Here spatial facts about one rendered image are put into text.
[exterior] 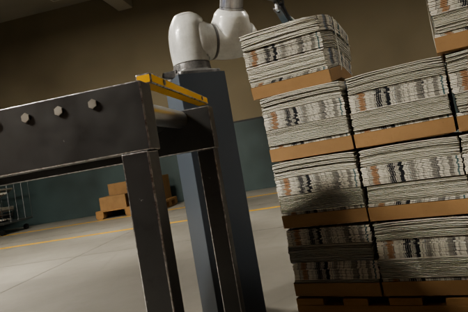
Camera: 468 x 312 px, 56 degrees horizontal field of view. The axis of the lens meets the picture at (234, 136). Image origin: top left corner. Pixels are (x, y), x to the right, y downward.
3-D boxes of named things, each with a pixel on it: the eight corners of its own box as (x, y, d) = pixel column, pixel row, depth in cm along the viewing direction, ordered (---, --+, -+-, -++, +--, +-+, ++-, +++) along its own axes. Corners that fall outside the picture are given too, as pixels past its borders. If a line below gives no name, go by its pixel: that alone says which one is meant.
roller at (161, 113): (186, 131, 126) (191, 114, 126) (112, 122, 80) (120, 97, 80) (170, 125, 127) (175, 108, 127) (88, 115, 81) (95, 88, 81)
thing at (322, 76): (269, 95, 170) (266, 83, 170) (342, 76, 157) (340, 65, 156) (253, 100, 156) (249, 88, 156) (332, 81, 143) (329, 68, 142)
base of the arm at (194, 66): (158, 86, 188) (156, 72, 189) (206, 81, 197) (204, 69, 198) (169, 75, 172) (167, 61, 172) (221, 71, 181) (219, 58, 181)
